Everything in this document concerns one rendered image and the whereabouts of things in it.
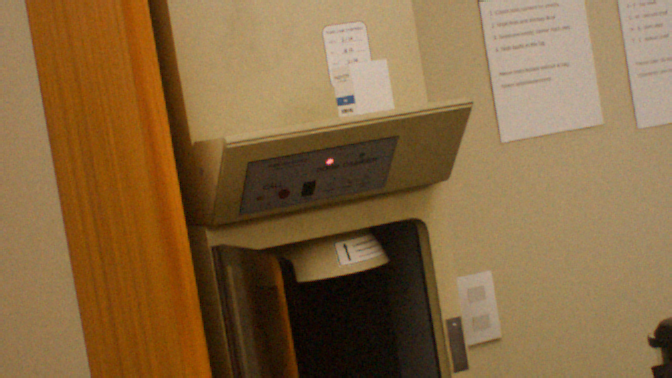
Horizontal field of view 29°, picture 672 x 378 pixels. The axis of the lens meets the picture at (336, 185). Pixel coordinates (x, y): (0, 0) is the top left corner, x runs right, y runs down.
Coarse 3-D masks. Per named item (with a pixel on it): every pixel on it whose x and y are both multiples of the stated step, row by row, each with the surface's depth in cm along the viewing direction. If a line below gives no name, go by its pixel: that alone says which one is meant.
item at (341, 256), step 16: (304, 240) 166; (320, 240) 166; (336, 240) 166; (352, 240) 167; (368, 240) 169; (288, 256) 166; (304, 256) 165; (320, 256) 165; (336, 256) 165; (352, 256) 166; (368, 256) 167; (384, 256) 170; (304, 272) 165; (320, 272) 164; (336, 272) 164; (352, 272) 165
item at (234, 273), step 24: (240, 264) 143; (264, 264) 132; (240, 288) 146; (264, 288) 134; (288, 288) 126; (240, 312) 148; (264, 312) 136; (288, 312) 126; (240, 336) 150; (264, 336) 138; (288, 336) 127; (240, 360) 153; (264, 360) 140; (288, 360) 129
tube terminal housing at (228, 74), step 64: (192, 0) 156; (256, 0) 159; (320, 0) 163; (384, 0) 166; (192, 64) 156; (256, 64) 159; (320, 64) 162; (192, 128) 156; (256, 128) 159; (192, 192) 158; (192, 256) 163; (448, 256) 169
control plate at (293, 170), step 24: (360, 144) 154; (384, 144) 156; (264, 168) 150; (288, 168) 152; (312, 168) 154; (336, 168) 156; (360, 168) 157; (384, 168) 159; (264, 192) 153; (336, 192) 159; (360, 192) 161
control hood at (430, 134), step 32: (288, 128) 148; (320, 128) 150; (352, 128) 152; (384, 128) 154; (416, 128) 157; (448, 128) 159; (224, 160) 147; (256, 160) 149; (416, 160) 161; (448, 160) 164; (224, 192) 150; (384, 192) 163
